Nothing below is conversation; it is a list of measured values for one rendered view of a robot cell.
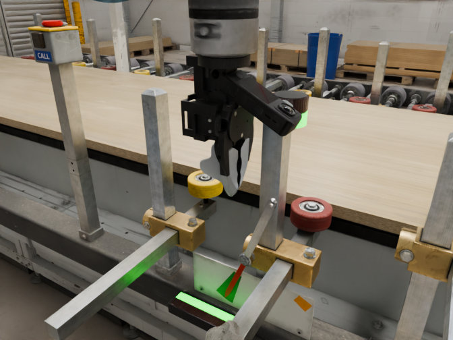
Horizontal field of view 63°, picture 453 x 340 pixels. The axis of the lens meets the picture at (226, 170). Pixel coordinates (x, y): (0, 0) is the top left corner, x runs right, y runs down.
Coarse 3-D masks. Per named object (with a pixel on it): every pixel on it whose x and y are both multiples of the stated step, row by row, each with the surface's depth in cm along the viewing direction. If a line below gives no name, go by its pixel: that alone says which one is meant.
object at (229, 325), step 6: (222, 324) 51; (228, 324) 51; (234, 324) 52; (210, 330) 50; (216, 330) 51; (222, 330) 51; (228, 330) 50; (234, 330) 51; (210, 336) 50; (216, 336) 50; (222, 336) 51; (228, 336) 49; (234, 336) 49; (240, 336) 50
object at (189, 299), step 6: (180, 294) 80; (186, 294) 80; (186, 300) 78; (192, 300) 78; (198, 300) 78; (198, 306) 77; (204, 306) 77; (210, 306) 77; (210, 312) 75; (216, 312) 75; (222, 312) 75; (222, 318) 74; (228, 318) 74
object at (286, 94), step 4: (276, 92) 62; (280, 92) 62; (284, 92) 62; (288, 92) 62; (292, 92) 62; (296, 92) 62; (300, 92) 62; (280, 96) 59; (284, 96) 59; (288, 96) 59; (292, 96) 59; (296, 96) 59; (300, 96) 59; (304, 96) 59; (304, 112) 60
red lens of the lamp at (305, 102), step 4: (308, 96) 60; (284, 100) 58; (288, 100) 58; (292, 100) 58; (296, 100) 58; (300, 100) 58; (304, 100) 59; (308, 100) 60; (292, 104) 58; (296, 104) 58; (300, 104) 59; (304, 104) 59; (308, 104) 61; (296, 108) 59; (300, 108) 59; (304, 108) 60; (300, 112) 59
